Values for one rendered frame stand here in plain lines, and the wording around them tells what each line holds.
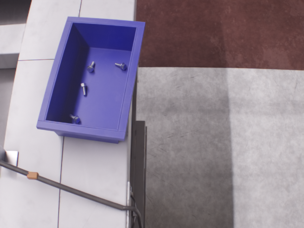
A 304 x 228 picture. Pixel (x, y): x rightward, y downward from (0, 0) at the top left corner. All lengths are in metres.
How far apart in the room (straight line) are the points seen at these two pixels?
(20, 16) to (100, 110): 0.38
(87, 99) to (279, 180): 1.04
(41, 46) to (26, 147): 0.22
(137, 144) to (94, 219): 0.51
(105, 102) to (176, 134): 0.90
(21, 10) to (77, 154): 0.45
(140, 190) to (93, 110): 0.43
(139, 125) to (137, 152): 0.08
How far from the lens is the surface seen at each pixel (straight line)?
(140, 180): 1.19
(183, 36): 1.91
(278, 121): 1.78
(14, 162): 0.80
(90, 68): 0.83
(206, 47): 1.88
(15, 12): 1.08
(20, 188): 0.79
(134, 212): 0.76
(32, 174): 0.74
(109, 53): 0.86
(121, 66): 0.83
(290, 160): 1.73
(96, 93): 0.82
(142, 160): 1.20
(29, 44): 0.92
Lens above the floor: 1.56
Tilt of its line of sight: 66 degrees down
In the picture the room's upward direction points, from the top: 1 degrees counter-clockwise
